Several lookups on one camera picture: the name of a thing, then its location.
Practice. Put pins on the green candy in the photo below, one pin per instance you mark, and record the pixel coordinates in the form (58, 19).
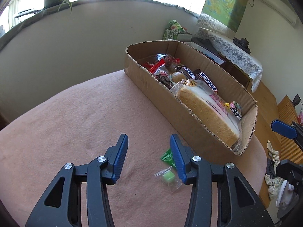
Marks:
(168, 177)

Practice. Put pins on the white air conditioner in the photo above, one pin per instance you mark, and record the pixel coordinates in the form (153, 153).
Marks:
(277, 4)

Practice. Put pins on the sliced bread in clear bag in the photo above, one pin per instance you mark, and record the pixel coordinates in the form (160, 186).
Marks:
(203, 108)

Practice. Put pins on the green drink pouch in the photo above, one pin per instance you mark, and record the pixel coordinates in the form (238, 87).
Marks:
(176, 26)

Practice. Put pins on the pink yellow candy packet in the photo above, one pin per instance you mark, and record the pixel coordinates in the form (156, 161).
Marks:
(233, 104)

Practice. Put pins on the green candy packet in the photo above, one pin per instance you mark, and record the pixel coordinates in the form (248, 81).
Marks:
(168, 157)

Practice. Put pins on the brown chocolate bar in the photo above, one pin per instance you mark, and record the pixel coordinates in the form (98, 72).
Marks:
(189, 72)
(208, 81)

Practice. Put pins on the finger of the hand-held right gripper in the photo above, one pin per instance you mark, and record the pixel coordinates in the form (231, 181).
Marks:
(291, 171)
(283, 127)

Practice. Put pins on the cardboard box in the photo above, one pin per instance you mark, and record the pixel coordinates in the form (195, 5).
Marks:
(146, 82)

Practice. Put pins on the small round bun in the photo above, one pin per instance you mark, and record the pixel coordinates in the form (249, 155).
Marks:
(177, 76)

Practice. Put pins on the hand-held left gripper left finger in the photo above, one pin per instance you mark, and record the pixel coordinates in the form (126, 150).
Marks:
(119, 158)

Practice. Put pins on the red clear candy packet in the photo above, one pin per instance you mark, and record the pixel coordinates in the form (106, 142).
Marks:
(163, 78)

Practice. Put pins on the grey patterned cloth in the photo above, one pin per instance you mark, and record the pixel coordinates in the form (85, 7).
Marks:
(208, 21)

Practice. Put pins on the pile of light clothes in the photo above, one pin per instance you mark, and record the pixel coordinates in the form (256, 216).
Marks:
(274, 153)

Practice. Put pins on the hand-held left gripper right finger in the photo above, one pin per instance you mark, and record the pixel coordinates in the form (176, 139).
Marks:
(177, 158)

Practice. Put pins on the small black object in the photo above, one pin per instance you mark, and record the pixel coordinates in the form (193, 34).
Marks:
(242, 43)

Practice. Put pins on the lace covered side table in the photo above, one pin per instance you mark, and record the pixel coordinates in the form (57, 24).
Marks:
(236, 52)

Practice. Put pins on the wall map poster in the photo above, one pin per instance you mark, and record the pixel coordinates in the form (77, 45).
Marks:
(222, 2)

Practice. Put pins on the green tissue box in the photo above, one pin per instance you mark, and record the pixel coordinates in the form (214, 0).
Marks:
(169, 35)

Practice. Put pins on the small black candy packet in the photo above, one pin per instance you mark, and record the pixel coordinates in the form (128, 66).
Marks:
(236, 113)

